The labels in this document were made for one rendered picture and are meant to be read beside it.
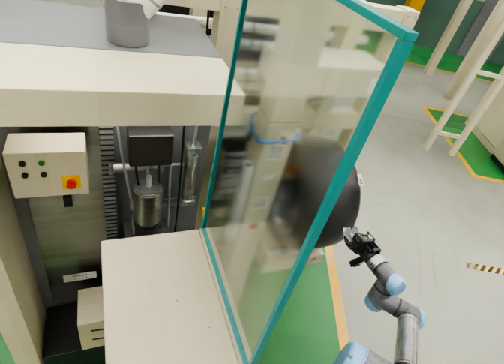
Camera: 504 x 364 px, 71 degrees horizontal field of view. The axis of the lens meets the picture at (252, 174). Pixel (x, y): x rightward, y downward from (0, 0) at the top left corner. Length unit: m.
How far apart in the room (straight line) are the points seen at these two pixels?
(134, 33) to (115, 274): 0.82
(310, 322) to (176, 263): 1.69
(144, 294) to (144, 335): 0.13
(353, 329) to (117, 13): 2.51
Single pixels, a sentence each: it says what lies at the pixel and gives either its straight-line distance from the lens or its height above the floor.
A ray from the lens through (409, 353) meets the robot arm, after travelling 1.36.
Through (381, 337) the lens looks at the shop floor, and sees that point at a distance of 3.01.
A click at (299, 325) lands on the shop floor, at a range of 2.77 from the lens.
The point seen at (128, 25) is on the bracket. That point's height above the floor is 1.88.
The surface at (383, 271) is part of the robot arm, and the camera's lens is 1.48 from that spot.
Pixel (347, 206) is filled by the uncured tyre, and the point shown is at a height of 1.32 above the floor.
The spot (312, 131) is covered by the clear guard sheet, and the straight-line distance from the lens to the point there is 0.62.
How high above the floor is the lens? 2.30
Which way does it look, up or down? 38 degrees down
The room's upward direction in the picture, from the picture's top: 15 degrees clockwise
